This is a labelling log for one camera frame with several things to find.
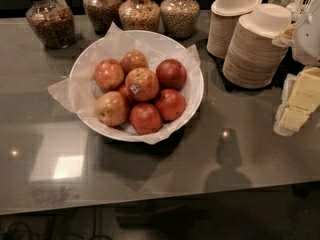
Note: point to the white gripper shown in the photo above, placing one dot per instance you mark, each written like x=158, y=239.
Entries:
x=308, y=40

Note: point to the dark red right apple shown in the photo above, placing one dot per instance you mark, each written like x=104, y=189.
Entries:
x=171, y=73

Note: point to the lower right red apple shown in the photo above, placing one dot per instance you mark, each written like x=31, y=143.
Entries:
x=171, y=104

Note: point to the centre apple with sticker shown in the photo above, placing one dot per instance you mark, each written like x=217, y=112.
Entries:
x=142, y=84

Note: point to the bottom red apple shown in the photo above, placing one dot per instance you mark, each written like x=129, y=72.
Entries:
x=145, y=118

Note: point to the white bowl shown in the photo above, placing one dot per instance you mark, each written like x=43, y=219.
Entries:
x=191, y=94

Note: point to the top back apple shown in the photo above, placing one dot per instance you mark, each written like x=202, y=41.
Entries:
x=133, y=59

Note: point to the small hidden middle apple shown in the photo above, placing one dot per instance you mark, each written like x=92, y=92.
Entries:
x=124, y=91

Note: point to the top left red apple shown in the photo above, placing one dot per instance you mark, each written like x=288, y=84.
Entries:
x=109, y=74

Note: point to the lower left yellowish apple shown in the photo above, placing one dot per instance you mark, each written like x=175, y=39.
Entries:
x=112, y=109

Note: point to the black mat under bowls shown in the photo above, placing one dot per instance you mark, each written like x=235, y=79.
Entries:
x=287, y=66

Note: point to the front stack paper bowls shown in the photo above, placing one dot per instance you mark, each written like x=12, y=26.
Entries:
x=252, y=59

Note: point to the stack paper bowls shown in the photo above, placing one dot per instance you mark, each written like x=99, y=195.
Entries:
x=224, y=18
x=252, y=59

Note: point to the back stack paper bowls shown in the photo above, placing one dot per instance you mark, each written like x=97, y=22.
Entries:
x=224, y=18

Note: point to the glass cereal jar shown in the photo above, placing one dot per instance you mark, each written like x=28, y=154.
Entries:
x=102, y=13
x=53, y=23
x=139, y=15
x=179, y=17

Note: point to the white paper liner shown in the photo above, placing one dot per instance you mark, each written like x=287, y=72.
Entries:
x=73, y=90

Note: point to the left glass cereal jar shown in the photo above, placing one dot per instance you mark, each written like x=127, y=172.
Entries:
x=53, y=23

